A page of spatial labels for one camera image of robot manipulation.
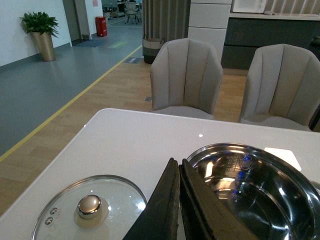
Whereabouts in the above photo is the white pillar cabinet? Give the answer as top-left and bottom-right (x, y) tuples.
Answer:
(187, 0), (232, 60)

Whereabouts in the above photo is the grey curtain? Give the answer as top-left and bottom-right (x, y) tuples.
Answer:
(142, 0), (191, 44)

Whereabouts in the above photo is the grey office chair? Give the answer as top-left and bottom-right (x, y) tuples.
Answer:
(125, 1), (139, 24)

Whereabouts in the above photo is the left beige upholstered chair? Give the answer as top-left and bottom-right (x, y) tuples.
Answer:
(150, 38), (224, 120)

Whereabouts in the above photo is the potted green plant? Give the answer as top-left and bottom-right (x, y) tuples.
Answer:
(21, 11), (59, 62)

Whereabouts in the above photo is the woven laundry basket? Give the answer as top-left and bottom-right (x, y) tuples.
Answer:
(142, 35), (165, 64)

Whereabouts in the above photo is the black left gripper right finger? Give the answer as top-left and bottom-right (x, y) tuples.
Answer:
(179, 159), (258, 240)

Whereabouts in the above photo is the glass pot lid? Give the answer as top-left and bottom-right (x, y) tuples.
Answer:
(31, 174), (147, 240)

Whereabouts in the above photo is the white electric cooking pot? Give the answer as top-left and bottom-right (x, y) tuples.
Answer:
(187, 143), (320, 240)

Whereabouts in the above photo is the white microwave oven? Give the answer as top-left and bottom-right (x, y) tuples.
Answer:
(232, 0), (267, 14)

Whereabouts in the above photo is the red trash bin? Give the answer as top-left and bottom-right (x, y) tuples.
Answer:
(95, 16), (108, 37)

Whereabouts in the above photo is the beige upholstered chair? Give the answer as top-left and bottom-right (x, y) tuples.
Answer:
(238, 44), (320, 132)
(150, 38), (224, 120)

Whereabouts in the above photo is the dark kitchen counter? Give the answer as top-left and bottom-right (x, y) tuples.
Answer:
(221, 17), (320, 70)

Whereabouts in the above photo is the right beige upholstered chair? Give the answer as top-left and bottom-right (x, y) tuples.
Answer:
(238, 44), (320, 132)

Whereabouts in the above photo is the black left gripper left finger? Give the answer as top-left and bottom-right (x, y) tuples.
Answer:
(124, 158), (180, 240)

